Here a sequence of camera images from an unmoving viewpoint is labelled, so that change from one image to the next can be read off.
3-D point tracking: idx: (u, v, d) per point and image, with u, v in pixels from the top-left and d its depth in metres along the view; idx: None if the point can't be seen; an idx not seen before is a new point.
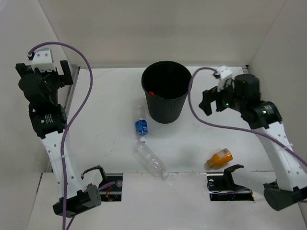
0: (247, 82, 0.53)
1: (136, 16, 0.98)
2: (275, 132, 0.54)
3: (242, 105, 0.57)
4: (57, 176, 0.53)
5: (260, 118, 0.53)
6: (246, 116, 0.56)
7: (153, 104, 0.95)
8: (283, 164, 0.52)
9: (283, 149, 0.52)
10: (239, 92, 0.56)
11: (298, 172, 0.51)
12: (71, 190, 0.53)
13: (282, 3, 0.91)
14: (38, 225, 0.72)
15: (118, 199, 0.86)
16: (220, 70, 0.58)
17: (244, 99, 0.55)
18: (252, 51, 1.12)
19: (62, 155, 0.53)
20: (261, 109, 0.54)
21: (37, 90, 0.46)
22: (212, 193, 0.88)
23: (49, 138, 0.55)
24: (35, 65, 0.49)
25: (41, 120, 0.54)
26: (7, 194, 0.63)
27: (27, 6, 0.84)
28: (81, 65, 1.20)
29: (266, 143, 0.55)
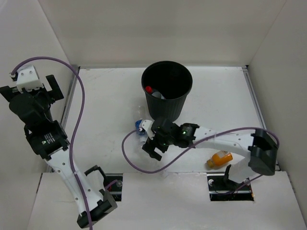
0: (160, 125, 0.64)
1: (137, 15, 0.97)
2: (200, 134, 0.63)
3: (171, 140, 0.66)
4: (74, 191, 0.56)
5: (189, 139, 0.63)
6: (182, 143, 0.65)
7: (153, 104, 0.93)
8: (228, 143, 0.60)
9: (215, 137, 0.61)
10: (162, 135, 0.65)
11: (240, 138, 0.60)
12: (90, 202, 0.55)
13: (282, 3, 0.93)
14: (37, 224, 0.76)
15: (118, 199, 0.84)
16: (143, 125, 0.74)
17: (168, 137, 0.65)
18: (253, 50, 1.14)
19: (75, 172, 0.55)
20: (183, 133, 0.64)
21: (31, 109, 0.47)
22: (212, 193, 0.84)
23: (54, 158, 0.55)
24: (21, 85, 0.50)
25: (41, 141, 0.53)
26: (8, 194, 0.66)
27: (29, 5, 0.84)
28: (81, 65, 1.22)
29: (208, 145, 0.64)
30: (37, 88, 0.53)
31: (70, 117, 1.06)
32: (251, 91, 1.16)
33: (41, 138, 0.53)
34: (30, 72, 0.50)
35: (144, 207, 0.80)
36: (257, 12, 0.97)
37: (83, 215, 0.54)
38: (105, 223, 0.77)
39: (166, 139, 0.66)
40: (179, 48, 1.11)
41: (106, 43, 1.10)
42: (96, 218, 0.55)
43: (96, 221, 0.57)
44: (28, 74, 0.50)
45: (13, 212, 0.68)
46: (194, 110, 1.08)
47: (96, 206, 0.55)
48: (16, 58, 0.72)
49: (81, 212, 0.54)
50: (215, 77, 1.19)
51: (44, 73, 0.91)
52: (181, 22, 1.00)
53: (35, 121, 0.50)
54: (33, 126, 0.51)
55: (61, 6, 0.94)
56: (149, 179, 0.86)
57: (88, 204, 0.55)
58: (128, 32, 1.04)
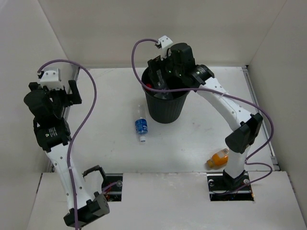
0: (181, 51, 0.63)
1: (137, 15, 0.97)
2: (211, 85, 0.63)
3: (179, 69, 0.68)
4: (65, 187, 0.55)
5: (195, 78, 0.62)
6: (186, 82, 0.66)
7: (152, 103, 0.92)
8: (227, 107, 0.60)
9: (222, 96, 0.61)
10: (174, 59, 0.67)
11: (240, 111, 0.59)
12: (80, 200, 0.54)
13: (281, 4, 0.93)
14: (38, 224, 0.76)
15: (118, 199, 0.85)
16: (162, 40, 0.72)
17: (178, 63, 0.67)
18: (253, 50, 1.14)
19: (68, 166, 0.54)
20: (195, 71, 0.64)
21: (41, 102, 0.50)
22: (212, 193, 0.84)
23: (54, 151, 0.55)
24: (43, 83, 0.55)
25: (45, 133, 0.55)
26: (7, 194, 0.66)
27: (29, 5, 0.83)
28: (81, 65, 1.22)
29: (209, 97, 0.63)
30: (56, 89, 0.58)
31: (70, 117, 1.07)
32: (251, 91, 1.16)
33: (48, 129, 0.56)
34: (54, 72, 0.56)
35: (144, 206, 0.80)
36: (257, 13, 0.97)
37: (71, 212, 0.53)
38: (105, 223, 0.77)
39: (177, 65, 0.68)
40: None
41: (106, 43, 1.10)
42: (85, 219, 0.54)
43: (85, 223, 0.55)
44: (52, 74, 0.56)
45: (12, 212, 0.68)
46: (194, 109, 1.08)
47: (85, 205, 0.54)
48: (16, 57, 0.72)
49: (69, 209, 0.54)
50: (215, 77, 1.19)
51: None
52: (181, 22, 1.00)
53: (42, 112, 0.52)
54: (41, 118, 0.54)
55: (61, 6, 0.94)
56: (149, 178, 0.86)
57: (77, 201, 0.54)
58: (128, 32, 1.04)
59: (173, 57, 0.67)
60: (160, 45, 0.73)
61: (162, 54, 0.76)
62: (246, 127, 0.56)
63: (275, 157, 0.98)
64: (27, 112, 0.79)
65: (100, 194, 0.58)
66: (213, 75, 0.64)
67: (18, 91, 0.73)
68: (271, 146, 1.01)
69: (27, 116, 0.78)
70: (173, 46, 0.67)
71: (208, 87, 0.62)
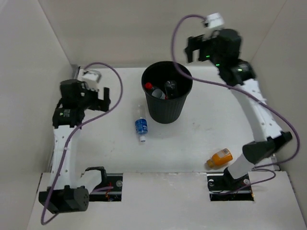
0: (230, 41, 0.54)
1: (137, 15, 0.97)
2: (250, 88, 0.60)
3: (219, 60, 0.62)
4: (54, 164, 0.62)
5: (236, 76, 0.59)
6: (222, 74, 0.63)
7: (152, 103, 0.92)
8: (258, 116, 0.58)
9: (258, 104, 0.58)
10: (221, 48, 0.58)
11: (270, 124, 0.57)
12: (60, 181, 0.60)
13: (281, 4, 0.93)
14: (38, 224, 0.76)
15: (118, 199, 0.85)
16: (211, 18, 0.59)
17: (223, 54, 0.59)
18: (253, 50, 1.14)
19: (65, 146, 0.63)
20: (237, 67, 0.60)
21: (70, 86, 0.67)
22: (212, 193, 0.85)
23: (60, 130, 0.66)
24: (85, 81, 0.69)
25: (60, 113, 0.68)
26: (7, 194, 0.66)
27: (29, 5, 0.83)
28: (80, 65, 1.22)
29: (243, 99, 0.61)
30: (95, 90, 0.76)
31: None
32: None
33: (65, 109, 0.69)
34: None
35: (144, 206, 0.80)
36: (257, 13, 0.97)
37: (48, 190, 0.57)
38: (105, 224, 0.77)
39: (219, 54, 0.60)
40: (179, 48, 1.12)
41: (106, 43, 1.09)
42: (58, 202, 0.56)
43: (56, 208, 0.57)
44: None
45: (12, 212, 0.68)
46: (194, 109, 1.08)
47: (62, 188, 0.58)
48: (16, 58, 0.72)
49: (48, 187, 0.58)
50: (215, 77, 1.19)
51: (43, 73, 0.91)
52: (181, 22, 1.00)
53: (67, 96, 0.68)
54: (65, 99, 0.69)
55: (61, 6, 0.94)
56: (149, 179, 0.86)
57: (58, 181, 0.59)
58: (128, 32, 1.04)
59: (219, 45, 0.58)
60: (208, 24, 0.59)
61: (205, 35, 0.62)
62: (271, 142, 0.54)
63: (275, 157, 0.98)
64: (27, 112, 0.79)
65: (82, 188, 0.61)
66: (255, 80, 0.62)
67: (18, 91, 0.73)
68: None
69: (27, 116, 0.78)
70: (221, 31, 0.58)
71: (245, 89, 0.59)
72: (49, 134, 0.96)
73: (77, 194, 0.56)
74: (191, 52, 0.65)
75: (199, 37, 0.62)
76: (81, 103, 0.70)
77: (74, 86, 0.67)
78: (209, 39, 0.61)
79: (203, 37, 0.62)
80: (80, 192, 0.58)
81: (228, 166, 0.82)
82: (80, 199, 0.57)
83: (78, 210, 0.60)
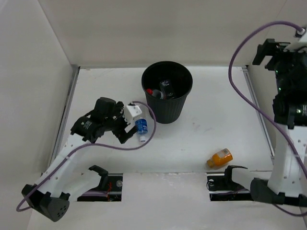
0: (302, 63, 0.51)
1: (137, 15, 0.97)
2: (296, 135, 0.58)
3: (285, 83, 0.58)
4: (51, 166, 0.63)
5: (289, 115, 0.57)
6: (276, 104, 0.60)
7: (152, 103, 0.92)
8: (286, 169, 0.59)
9: (294, 158, 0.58)
10: (295, 74, 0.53)
11: (293, 182, 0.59)
12: (46, 186, 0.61)
13: (281, 4, 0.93)
14: (38, 224, 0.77)
15: (118, 199, 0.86)
16: None
17: (295, 82, 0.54)
18: (253, 51, 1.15)
19: (67, 156, 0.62)
20: (297, 108, 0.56)
21: (105, 105, 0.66)
22: (212, 193, 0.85)
23: (74, 137, 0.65)
24: (126, 109, 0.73)
25: (83, 121, 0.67)
26: (7, 194, 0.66)
27: (29, 5, 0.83)
28: (81, 65, 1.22)
29: (282, 141, 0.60)
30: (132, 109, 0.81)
31: (70, 117, 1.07)
32: (251, 91, 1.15)
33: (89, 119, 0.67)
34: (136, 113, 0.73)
35: (144, 207, 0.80)
36: (257, 13, 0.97)
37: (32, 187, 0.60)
38: (105, 224, 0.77)
39: (289, 75, 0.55)
40: (179, 48, 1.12)
41: (106, 43, 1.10)
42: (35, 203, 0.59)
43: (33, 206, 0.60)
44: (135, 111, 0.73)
45: (13, 212, 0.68)
46: (194, 109, 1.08)
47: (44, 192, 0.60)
48: (15, 57, 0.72)
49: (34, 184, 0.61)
50: (215, 77, 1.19)
51: (43, 73, 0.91)
52: (181, 22, 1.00)
53: (99, 110, 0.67)
54: (95, 112, 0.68)
55: (61, 6, 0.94)
56: (149, 179, 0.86)
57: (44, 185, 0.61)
58: (128, 32, 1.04)
59: (293, 69, 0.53)
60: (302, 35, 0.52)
61: (290, 45, 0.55)
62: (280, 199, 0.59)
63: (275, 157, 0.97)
64: (27, 112, 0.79)
65: (63, 200, 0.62)
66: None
67: (18, 91, 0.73)
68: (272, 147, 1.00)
69: (27, 116, 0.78)
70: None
71: (289, 136, 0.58)
72: (49, 134, 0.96)
73: (53, 205, 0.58)
74: (263, 58, 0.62)
75: (282, 45, 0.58)
76: (106, 124, 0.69)
77: (110, 107, 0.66)
78: (293, 52, 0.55)
79: (286, 46, 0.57)
80: (58, 204, 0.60)
81: (230, 165, 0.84)
82: (53, 210, 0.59)
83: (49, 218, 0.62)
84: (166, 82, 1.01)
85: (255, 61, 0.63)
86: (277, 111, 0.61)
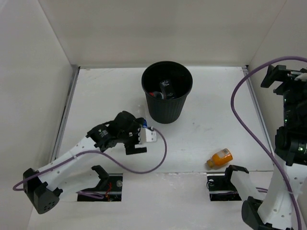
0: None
1: (137, 16, 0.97)
2: (293, 173, 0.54)
3: (292, 116, 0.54)
4: (58, 158, 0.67)
5: (289, 150, 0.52)
6: (278, 136, 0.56)
7: (152, 103, 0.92)
8: (277, 202, 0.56)
9: (288, 193, 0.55)
10: (301, 109, 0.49)
11: (282, 216, 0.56)
12: (46, 175, 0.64)
13: (281, 4, 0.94)
14: (38, 224, 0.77)
15: (118, 199, 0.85)
16: None
17: (302, 119, 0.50)
18: (253, 51, 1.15)
19: (75, 155, 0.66)
20: (299, 143, 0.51)
21: (126, 120, 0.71)
22: (212, 193, 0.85)
23: (87, 142, 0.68)
24: (144, 131, 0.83)
25: (100, 129, 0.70)
26: (7, 194, 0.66)
27: (29, 6, 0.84)
28: (81, 65, 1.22)
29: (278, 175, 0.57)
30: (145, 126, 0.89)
31: (70, 117, 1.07)
32: (251, 91, 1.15)
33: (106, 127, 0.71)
34: (150, 139, 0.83)
35: (144, 206, 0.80)
36: (257, 13, 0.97)
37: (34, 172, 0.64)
38: (105, 223, 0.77)
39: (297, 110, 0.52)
40: (179, 48, 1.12)
41: (106, 43, 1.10)
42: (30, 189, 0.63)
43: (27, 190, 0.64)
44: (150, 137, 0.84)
45: (13, 212, 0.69)
46: (194, 109, 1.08)
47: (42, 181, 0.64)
48: (16, 57, 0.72)
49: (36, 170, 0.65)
50: (215, 77, 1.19)
51: (43, 73, 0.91)
52: (181, 22, 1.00)
53: (118, 122, 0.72)
54: (114, 123, 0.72)
55: (61, 6, 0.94)
56: (149, 179, 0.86)
57: (45, 175, 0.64)
58: (128, 32, 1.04)
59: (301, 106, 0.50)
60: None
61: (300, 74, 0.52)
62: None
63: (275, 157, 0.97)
64: (27, 112, 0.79)
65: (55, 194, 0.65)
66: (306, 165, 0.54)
67: (18, 91, 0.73)
68: (272, 147, 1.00)
69: (27, 115, 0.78)
70: None
71: (286, 171, 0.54)
72: (49, 134, 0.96)
73: (44, 196, 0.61)
74: (272, 83, 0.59)
75: (294, 73, 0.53)
76: (120, 138, 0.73)
77: (128, 122, 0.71)
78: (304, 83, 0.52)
79: (297, 74, 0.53)
80: (48, 198, 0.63)
81: (232, 165, 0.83)
82: (41, 203, 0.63)
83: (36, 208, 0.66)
84: (166, 82, 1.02)
85: (263, 84, 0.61)
86: (277, 144, 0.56)
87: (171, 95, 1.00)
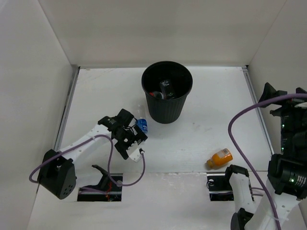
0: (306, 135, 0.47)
1: (137, 16, 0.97)
2: (280, 201, 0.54)
3: (289, 144, 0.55)
4: (77, 141, 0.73)
5: (280, 182, 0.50)
6: (271, 163, 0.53)
7: (152, 103, 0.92)
8: (263, 224, 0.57)
9: (273, 218, 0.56)
10: (298, 139, 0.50)
11: None
12: (69, 155, 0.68)
13: (281, 4, 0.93)
14: (38, 224, 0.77)
15: (118, 199, 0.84)
16: None
17: (297, 148, 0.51)
18: (252, 51, 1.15)
19: (94, 136, 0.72)
20: (292, 176, 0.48)
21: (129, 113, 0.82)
22: (212, 193, 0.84)
23: (99, 128, 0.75)
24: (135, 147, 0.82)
25: (109, 119, 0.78)
26: (7, 195, 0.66)
27: (29, 6, 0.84)
28: (81, 65, 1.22)
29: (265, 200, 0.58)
30: (139, 141, 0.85)
31: (70, 117, 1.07)
32: (251, 91, 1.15)
33: (113, 119, 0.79)
34: (132, 158, 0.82)
35: (144, 206, 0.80)
36: (257, 13, 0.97)
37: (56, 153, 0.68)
38: (105, 224, 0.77)
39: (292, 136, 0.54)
40: (179, 48, 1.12)
41: (106, 43, 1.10)
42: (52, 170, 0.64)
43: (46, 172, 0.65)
44: (136, 155, 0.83)
45: (13, 212, 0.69)
46: (194, 109, 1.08)
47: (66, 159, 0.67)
48: (16, 58, 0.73)
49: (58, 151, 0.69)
50: (215, 77, 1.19)
51: (44, 73, 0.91)
52: (181, 22, 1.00)
53: (121, 116, 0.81)
54: (118, 117, 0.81)
55: (61, 6, 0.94)
56: (150, 179, 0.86)
57: (68, 154, 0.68)
58: (129, 32, 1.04)
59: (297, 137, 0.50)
60: None
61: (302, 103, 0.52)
62: None
63: None
64: (28, 112, 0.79)
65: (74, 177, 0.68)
66: (297, 199, 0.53)
67: (18, 91, 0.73)
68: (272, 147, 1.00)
69: (27, 116, 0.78)
70: None
71: (274, 200, 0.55)
72: (49, 134, 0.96)
73: (69, 174, 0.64)
74: None
75: (295, 100, 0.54)
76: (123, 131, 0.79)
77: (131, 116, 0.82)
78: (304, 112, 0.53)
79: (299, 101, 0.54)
80: (70, 178, 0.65)
81: (230, 166, 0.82)
82: (65, 183, 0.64)
83: (55, 194, 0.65)
84: (166, 82, 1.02)
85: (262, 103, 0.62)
86: (270, 172, 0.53)
87: (171, 95, 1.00)
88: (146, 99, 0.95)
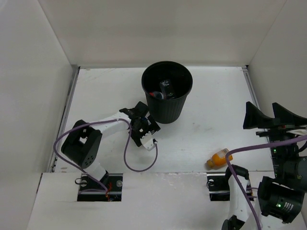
0: (296, 165, 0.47)
1: (137, 16, 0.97)
2: (267, 222, 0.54)
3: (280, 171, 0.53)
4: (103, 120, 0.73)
5: (267, 204, 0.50)
6: (262, 186, 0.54)
7: (152, 103, 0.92)
8: None
9: None
10: (289, 166, 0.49)
11: None
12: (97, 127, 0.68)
13: (282, 3, 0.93)
14: (37, 224, 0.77)
15: (118, 198, 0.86)
16: None
17: (287, 176, 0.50)
18: (253, 51, 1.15)
19: (118, 119, 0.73)
20: (279, 200, 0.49)
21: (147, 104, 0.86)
22: (212, 193, 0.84)
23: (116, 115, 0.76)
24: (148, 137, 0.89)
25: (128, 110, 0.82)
26: (7, 195, 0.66)
27: (28, 5, 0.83)
28: (81, 65, 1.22)
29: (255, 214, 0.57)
30: (152, 131, 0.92)
31: (70, 117, 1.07)
32: (251, 91, 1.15)
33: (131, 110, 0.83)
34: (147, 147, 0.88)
35: (144, 207, 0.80)
36: (257, 13, 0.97)
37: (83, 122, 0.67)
38: (104, 224, 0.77)
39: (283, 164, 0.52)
40: (179, 48, 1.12)
41: (106, 43, 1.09)
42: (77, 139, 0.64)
43: (71, 141, 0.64)
44: (149, 144, 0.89)
45: (12, 212, 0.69)
46: (194, 109, 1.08)
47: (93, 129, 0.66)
48: (16, 57, 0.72)
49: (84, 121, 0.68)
50: (215, 77, 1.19)
51: (44, 73, 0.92)
52: (181, 22, 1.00)
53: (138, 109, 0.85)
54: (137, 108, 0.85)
55: (61, 6, 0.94)
56: (149, 179, 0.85)
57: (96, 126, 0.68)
58: (128, 32, 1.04)
59: (289, 165, 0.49)
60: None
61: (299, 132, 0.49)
62: None
63: None
64: (27, 112, 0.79)
65: (95, 153, 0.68)
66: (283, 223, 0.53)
67: (17, 90, 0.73)
68: None
69: (27, 116, 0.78)
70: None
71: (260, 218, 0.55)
72: (49, 134, 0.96)
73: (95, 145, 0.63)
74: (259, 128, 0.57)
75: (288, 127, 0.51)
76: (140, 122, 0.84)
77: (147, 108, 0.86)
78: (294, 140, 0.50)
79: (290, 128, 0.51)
80: (93, 151, 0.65)
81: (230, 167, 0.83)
82: (89, 154, 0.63)
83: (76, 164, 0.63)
84: (166, 82, 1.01)
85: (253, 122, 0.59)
86: (259, 193, 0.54)
87: (171, 95, 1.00)
88: (147, 99, 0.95)
